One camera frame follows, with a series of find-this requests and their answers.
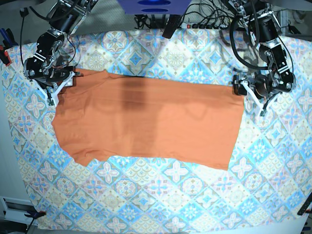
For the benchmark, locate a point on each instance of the orange T-shirt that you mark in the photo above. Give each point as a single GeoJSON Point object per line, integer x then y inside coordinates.
{"type": "Point", "coordinates": [106, 114]}

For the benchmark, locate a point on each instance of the red black clamp left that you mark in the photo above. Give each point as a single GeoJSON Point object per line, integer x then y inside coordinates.
{"type": "Point", "coordinates": [8, 42]}

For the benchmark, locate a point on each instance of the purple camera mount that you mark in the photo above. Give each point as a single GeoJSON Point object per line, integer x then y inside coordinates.
{"type": "Point", "coordinates": [136, 7]}

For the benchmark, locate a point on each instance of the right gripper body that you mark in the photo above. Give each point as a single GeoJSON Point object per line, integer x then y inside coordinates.
{"type": "Point", "coordinates": [54, 75]}

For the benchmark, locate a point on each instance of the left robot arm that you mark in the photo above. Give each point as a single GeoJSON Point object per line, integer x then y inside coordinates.
{"type": "Point", "coordinates": [262, 28]}

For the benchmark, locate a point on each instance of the blue clamp bottom left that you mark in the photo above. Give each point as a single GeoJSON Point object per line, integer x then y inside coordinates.
{"type": "Point", "coordinates": [34, 215]}

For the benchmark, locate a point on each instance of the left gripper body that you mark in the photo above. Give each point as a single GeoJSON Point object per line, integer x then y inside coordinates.
{"type": "Point", "coordinates": [261, 85]}

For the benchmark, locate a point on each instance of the patterned blue tablecloth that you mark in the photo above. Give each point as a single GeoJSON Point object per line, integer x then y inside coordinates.
{"type": "Point", "coordinates": [268, 180]}

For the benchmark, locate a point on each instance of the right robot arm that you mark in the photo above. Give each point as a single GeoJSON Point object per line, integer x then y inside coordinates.
{"type": "Point", "coordinates": [64, 19]}

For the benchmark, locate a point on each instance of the power strip with red switch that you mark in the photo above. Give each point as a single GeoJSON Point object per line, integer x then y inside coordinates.
{"type": "Point", "coordinates": [204, 25]}

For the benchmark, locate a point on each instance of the black clamp bottom right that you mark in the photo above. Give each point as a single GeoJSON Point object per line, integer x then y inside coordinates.
{"type": "Point", "coordinates": [304, 209]}

